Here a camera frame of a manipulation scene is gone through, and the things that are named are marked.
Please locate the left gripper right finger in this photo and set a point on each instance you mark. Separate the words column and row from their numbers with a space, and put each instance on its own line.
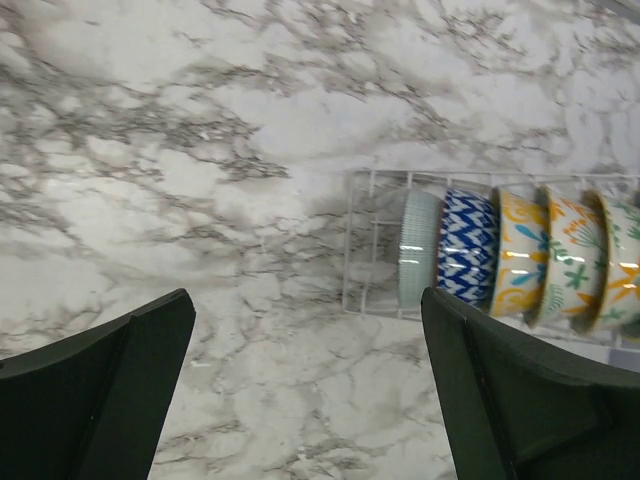
column 517, row 407

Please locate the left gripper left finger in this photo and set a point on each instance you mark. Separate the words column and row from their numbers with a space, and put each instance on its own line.
column 93, row 405

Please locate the yellow leaf patterned bowl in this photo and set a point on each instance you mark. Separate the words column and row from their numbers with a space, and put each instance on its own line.
column 618, row 304

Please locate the red patterned bowl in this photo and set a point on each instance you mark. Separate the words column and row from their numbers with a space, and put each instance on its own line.
column 468, row 246

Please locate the blue orange floral bowl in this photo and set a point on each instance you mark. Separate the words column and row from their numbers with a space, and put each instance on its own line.
column 523, row 254

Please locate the teal ceramic bowl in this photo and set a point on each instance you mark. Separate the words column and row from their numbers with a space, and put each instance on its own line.
column 418, row 246

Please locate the white wire dish rack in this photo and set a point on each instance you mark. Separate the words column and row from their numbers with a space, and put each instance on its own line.
column 375, row 210

